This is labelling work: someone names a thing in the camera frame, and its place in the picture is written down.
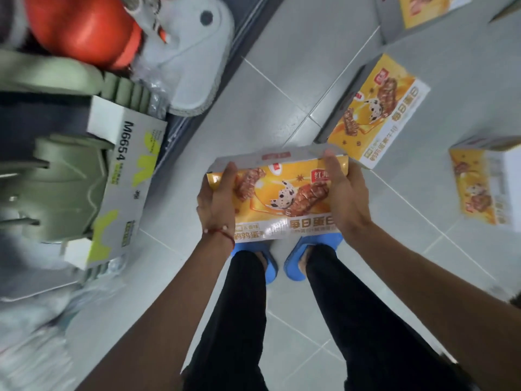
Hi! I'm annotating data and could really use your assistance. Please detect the person's right hand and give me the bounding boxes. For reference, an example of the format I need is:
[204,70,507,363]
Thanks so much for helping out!
[322,148,373,245]

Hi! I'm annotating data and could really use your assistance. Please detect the person's left hand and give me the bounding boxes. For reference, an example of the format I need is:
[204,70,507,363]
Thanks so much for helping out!
[196,161,239,241]

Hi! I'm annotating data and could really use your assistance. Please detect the white yellow snack box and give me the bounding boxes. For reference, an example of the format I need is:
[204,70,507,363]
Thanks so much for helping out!
[206,143,350,244]

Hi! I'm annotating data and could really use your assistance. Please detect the group of yellow boxes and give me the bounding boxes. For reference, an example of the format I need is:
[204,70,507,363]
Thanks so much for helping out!
[315,0,521,234]

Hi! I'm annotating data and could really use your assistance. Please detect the person's left forearm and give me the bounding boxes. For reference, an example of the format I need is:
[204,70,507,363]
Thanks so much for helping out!
[75,236,235,391]

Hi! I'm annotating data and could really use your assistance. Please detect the person's right forearm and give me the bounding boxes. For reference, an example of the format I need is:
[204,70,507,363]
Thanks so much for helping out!
[348,223,521,391]

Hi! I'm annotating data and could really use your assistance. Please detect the blue rubber slipper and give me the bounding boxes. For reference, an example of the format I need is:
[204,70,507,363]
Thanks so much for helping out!
[283,233,345,282]
[230,239,279,286]

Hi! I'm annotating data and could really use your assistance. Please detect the black trousers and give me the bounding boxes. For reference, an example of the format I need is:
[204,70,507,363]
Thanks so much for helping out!
[181,244,477,391]

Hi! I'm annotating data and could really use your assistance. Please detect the white round mop pad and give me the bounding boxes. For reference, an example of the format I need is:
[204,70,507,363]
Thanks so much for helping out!
[129,0,236,118]

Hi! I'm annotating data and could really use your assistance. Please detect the green white mop set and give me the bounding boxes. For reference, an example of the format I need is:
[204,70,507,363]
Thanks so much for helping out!
[0,48,168,282]

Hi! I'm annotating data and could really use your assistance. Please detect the orange mop part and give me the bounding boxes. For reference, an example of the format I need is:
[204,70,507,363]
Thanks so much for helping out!
[22,0,144,73]

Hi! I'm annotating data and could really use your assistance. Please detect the red string bracelet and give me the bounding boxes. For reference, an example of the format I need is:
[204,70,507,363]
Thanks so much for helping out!
[202,225,237,251]

